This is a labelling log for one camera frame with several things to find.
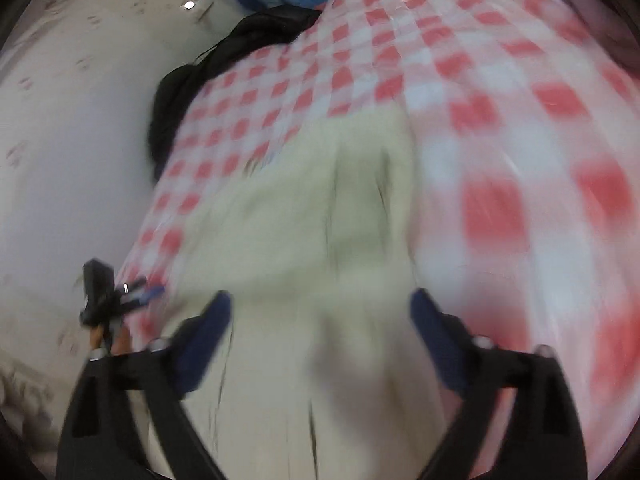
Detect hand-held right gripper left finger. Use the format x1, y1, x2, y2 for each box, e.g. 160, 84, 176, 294
56, 290, 233, 480

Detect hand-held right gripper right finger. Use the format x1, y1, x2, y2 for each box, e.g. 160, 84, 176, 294
410, 287, 588, 480

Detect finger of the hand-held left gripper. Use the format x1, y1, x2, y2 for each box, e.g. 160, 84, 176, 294
122, 286, 166, 311
116, 276, 149, 297

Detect cream quilted jacket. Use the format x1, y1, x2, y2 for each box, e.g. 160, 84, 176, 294
145, 105, 451, 480

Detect person's left hand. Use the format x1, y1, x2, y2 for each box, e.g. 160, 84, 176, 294
89, 327, 132, 358

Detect red checked bed cover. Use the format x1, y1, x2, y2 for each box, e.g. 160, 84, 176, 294
125, 0, 640, 480

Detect large black jacket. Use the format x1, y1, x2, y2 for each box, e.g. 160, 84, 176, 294
146, 5, 323, 183

